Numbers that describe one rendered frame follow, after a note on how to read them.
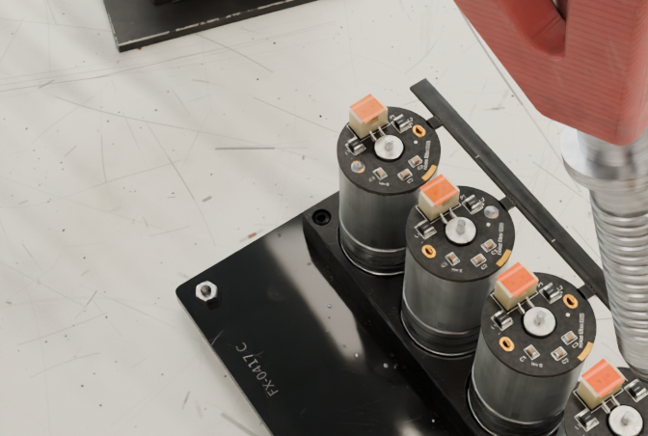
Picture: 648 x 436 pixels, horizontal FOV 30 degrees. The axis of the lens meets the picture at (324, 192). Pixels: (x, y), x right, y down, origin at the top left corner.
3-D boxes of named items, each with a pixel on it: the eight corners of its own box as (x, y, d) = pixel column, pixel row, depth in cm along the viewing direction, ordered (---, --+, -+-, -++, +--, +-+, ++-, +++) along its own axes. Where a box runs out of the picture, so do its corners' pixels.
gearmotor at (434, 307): (437, 387, 31) (450, 296, 27) (382, 315, 32) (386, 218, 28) (512, 337, 32) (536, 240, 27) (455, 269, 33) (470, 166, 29)
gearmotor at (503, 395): (506, 474, 30) (531, 394, 25) (445, 397, 31) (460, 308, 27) (582, 420, 30) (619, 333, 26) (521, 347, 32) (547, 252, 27)
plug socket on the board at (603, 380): (599, 420, 25) (605, 408, 25) (572, 389, 26) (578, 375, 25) (628, 399, 25) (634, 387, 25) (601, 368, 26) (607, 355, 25)
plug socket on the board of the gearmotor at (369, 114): (366, 147, 29) (366, 131, 28) (346, 122, 29) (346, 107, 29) (393, 131, 29) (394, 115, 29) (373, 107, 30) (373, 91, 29)
